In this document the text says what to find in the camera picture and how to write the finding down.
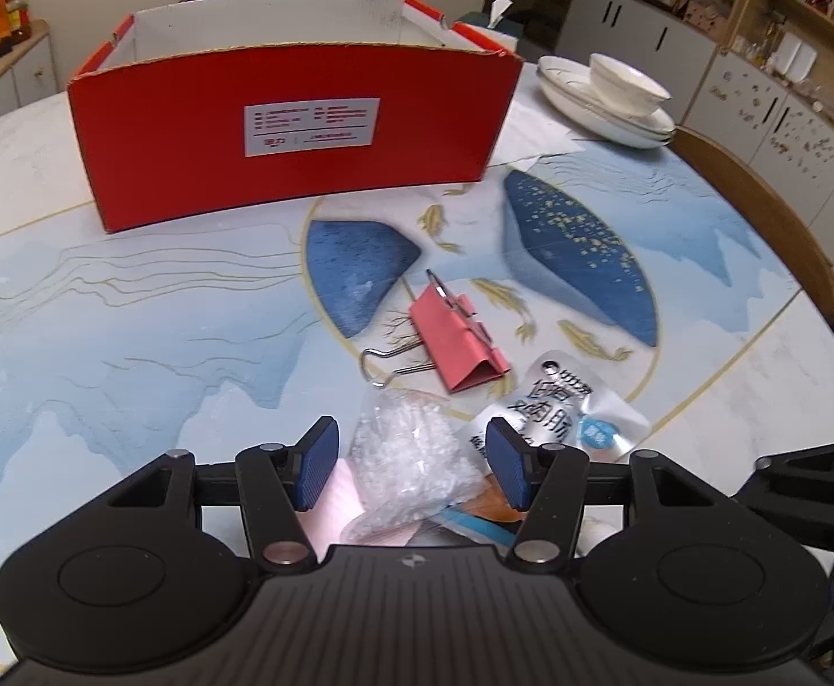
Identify silver snack pouch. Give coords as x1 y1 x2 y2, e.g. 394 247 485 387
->
434 350 653 537

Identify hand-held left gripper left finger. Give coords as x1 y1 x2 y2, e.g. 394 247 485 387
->
106 416 341 565

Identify green white tissue box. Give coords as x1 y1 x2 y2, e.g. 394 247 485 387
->
456 0 525 54

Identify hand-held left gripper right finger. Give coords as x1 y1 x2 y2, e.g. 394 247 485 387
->
486 419 736 565

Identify marble printed desktop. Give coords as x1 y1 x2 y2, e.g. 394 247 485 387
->
0 61 834 680

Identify white plate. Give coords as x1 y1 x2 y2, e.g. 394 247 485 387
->
537 55 675 137
541 86 677 150

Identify pink sticky notes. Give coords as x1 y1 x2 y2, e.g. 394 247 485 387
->
298 461 368 562

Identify white wooden sideboard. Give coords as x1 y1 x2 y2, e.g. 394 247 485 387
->
0 18 57 130

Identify white paper sheet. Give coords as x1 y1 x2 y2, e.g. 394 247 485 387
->
492 96 585 173

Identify white bowl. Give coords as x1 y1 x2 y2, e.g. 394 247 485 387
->
588 52 673 115

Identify pink binder clip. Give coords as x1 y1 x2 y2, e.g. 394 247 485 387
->
361 269 510 394

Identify brown wooden chair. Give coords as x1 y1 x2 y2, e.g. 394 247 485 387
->
667 125 834 322

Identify clear bag of small bits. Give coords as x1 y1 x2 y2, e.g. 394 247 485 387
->
341 386 485 544

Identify red cardboard box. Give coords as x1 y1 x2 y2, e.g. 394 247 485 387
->
66 0 526 236

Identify white wooden wall cabinet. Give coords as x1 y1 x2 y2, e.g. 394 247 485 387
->
524 0 834 265

